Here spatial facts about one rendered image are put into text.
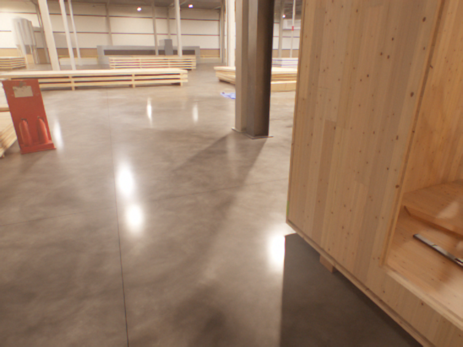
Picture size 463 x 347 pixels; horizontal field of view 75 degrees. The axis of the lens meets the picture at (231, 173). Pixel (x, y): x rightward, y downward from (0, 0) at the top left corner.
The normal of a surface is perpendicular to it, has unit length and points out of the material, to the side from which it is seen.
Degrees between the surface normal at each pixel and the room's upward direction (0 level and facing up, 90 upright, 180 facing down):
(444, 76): 90
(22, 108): 90
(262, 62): 90
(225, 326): 0
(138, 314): 0
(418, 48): 90
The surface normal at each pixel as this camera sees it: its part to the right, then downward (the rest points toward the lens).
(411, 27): -0.92, 0.15
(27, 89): 0.61, 0.29
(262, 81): 0.39, 0.34
